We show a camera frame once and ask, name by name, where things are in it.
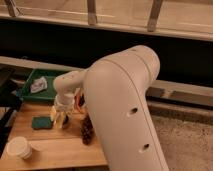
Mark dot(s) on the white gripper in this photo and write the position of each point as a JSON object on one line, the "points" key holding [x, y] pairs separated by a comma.
{"points": [[64, 102]]}

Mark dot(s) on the yellow banana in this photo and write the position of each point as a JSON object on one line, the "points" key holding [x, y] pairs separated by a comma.
{"points": [[59, 118]]}

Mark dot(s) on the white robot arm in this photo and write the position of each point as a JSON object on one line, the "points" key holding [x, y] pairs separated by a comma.
{"points": [[114, 90]]}

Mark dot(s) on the green plastic tray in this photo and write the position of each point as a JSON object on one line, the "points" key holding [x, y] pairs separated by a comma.
{"points": [[46, 95]]}

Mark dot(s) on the crumpled white cloth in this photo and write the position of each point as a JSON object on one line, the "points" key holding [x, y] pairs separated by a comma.
{"points": [[38, 85]]}

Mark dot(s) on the green sponge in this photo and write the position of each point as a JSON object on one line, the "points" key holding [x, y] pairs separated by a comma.
{"points": [[41, 122]]}

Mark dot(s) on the dark grape bunch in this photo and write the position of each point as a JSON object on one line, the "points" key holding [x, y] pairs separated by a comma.
{"points": [[87, 131]]}

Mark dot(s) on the white paper cup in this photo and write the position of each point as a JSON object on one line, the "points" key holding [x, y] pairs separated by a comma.
{"points": [[19, 147]]}

